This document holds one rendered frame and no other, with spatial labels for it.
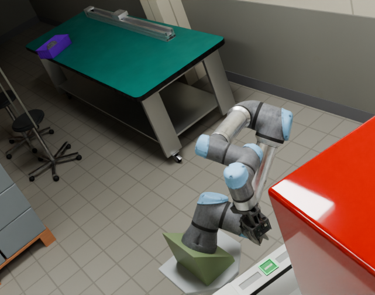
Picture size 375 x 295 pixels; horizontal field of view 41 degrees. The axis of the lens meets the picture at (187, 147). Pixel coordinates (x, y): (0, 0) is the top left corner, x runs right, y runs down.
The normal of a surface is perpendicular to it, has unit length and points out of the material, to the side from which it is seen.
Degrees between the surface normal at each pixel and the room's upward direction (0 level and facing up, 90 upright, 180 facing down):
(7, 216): 90
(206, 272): 90
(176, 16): 90
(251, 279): 0
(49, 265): 0
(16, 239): 90
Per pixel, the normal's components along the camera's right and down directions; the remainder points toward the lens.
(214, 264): 0.59, 0.30
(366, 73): -0.74, 0.58
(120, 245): -0.33, -0.76
